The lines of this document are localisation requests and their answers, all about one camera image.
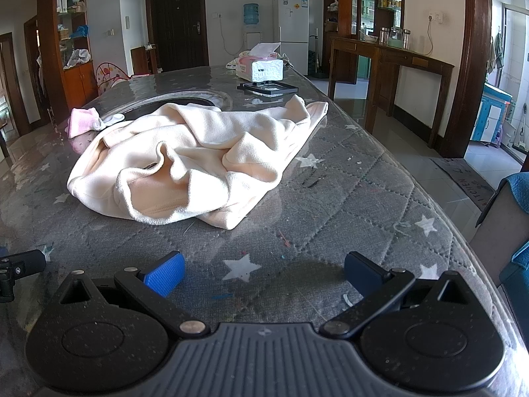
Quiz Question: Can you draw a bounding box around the polka dot play tent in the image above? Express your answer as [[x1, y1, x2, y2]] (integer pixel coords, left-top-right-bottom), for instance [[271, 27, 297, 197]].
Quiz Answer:
[[95, 61, 133, 96]]

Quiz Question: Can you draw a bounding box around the wooden glass shelf unit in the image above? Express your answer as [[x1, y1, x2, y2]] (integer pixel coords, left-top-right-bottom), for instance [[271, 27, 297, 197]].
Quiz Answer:
[[323, 0, 406, 83]]

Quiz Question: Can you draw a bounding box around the cream fleece garment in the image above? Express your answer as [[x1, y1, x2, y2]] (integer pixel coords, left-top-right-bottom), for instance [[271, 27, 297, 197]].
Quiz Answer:
[[67, 94, 330, 230]]

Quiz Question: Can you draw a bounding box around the dark brown door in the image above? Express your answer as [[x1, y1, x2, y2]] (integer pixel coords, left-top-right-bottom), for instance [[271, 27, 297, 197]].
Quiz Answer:
[[144, 0, 210, 71]]

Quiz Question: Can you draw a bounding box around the blue cabinet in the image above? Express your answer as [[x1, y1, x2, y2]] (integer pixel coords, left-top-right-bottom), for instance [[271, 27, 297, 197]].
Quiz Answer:
[[471, 83, 515, 145]]

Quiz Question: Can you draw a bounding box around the pink white tissue box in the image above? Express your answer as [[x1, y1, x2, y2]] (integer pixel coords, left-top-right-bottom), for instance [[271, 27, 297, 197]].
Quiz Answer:
[[235, 42, 285, 83]]

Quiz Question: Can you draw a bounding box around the dark wooden console table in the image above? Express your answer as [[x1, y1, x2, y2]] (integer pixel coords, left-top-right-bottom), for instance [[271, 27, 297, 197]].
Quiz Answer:
[[328, 35, 455, 150]]

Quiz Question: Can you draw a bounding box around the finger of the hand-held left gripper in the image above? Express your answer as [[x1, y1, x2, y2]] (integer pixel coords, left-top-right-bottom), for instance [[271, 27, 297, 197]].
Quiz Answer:
[[0, 250, 47, 303]]

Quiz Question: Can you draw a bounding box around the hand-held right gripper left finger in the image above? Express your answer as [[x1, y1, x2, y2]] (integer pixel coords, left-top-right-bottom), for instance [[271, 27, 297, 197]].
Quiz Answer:
[[60, 251, 211, 337]]

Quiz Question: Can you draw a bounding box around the grey door mat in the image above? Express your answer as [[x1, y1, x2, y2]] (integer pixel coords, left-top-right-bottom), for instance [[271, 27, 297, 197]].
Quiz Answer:
[[430, 157, 497, 211]]

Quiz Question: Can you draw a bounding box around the blue towel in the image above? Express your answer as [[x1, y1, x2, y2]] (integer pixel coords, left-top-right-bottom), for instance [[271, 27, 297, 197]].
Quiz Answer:
[[499, 171, 529, 201]]

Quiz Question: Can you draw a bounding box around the small wooden shoe cabinet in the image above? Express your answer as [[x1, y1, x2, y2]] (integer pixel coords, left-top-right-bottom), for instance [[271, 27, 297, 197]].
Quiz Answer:
[[131, 45, 160, 77]]

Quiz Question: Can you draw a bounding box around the black rectangular frame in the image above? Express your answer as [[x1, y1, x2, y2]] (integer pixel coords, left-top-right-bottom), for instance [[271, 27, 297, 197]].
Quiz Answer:
[[237, 81, 299, 96]]

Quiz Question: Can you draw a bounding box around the wooden display cabinet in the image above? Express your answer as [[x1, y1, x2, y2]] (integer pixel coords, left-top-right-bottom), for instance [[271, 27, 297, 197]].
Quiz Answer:
[[38, 0, 99, 110]]

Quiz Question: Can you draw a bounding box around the round black inset cooktop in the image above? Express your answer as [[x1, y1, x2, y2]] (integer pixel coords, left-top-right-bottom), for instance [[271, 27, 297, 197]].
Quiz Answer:
[[101, 89, 234, 118]]

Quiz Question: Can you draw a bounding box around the white refrigerator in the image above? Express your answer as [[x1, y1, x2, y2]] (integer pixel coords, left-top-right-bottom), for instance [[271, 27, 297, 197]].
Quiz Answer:
[[272, 0, 310, 76]]

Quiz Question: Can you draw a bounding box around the chair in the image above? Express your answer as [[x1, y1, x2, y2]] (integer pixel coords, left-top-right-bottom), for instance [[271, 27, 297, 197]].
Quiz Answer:
[[475, 180, 529, 311]]

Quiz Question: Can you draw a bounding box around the white water dispenser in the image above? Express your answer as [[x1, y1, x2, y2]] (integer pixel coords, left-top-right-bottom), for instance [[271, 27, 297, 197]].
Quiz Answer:
[[242, 25, 267, 52]]

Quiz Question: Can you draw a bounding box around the hanging grey towel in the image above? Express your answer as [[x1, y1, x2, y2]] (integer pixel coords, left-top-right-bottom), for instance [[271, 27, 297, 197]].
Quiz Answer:
[[490, 33, 505, 75]]

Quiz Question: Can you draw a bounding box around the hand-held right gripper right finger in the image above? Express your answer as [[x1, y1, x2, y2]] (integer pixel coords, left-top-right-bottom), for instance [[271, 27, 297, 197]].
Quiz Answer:
[[320, 251, 472, 337]]

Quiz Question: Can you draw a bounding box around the pink and white sock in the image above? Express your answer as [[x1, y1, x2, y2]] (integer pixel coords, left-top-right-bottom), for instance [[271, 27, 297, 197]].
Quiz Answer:
[[66, 108, 101, 139]]

